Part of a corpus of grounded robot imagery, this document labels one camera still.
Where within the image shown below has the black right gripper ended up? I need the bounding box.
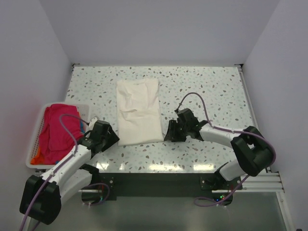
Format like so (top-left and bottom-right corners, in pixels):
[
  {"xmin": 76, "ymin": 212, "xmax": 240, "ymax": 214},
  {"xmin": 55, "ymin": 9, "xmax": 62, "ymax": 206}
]
[{"xmin": 164, "ymin": 119, "xmax": 190, "ymax": 142}]

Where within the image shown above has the white t-shirt red print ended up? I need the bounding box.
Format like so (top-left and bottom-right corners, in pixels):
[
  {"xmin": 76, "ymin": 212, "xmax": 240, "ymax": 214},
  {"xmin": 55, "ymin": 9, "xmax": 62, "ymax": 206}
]
[{"xmin": 116, "ymin": 78, "xmax": 164, "ymax": 146}]

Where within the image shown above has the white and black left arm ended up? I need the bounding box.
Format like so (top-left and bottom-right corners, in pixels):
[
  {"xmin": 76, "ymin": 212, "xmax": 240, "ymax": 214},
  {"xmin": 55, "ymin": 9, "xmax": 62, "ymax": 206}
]
[{"xmin": 19, "ymin": 120, "xmax": 119, "ymax": 230}]

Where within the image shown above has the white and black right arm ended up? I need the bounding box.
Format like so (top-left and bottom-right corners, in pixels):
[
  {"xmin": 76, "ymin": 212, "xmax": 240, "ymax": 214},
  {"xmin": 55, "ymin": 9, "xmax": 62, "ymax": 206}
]
[{"xmin": 164, "ymin": 108, "xmax": 276, "ymax": 189}]

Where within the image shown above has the blue garment in basket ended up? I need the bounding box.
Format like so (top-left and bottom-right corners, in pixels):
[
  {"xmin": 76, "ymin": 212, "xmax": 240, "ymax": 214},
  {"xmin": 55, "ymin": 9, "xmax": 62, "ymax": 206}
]
[{"xmin": 78, "ymin": 112, "xmax": 86, "ymax": 134}]

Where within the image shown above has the white plastic laundry basket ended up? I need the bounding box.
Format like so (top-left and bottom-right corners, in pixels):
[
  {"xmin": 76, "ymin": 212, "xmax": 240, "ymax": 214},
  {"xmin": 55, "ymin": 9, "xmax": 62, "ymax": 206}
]
[{"xmin": 26, "ymin": 102, "xmax": 91, "ymax": 169}]

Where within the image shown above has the pink t-shirt in basket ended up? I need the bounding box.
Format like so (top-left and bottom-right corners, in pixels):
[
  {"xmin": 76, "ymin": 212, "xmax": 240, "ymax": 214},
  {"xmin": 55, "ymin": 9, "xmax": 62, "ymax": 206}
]
[{"xmin": 39, "ymin": 104, "xmax": 82, "ymax": 165}]

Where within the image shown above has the orange garment in basket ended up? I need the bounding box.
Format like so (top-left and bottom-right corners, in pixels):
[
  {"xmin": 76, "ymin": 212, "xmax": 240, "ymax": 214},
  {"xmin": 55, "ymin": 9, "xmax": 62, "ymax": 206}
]
[{"xmin": 30, "ymin": 148, "xmax": 47, "ymax": 165}]

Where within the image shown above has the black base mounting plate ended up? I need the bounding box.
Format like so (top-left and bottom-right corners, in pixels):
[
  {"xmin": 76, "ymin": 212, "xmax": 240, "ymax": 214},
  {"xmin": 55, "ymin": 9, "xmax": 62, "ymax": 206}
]
[{"xmin": 71, "ymin": 172, "xmax": 243, "ymax": 205}]

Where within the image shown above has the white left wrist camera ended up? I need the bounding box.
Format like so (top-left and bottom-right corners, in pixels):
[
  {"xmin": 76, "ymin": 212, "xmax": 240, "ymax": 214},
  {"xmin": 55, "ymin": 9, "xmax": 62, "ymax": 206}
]
[{"xmin": 88, "ymin": 116, "xmax": 99, "ymax": 129}]

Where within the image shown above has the aluminium frame rail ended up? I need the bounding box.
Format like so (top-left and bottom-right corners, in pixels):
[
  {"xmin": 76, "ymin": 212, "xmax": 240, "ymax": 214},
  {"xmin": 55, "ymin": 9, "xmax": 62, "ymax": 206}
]
[{"xmin": 235, "ymin": 64, "xmax": 284, "ymax": 193}]

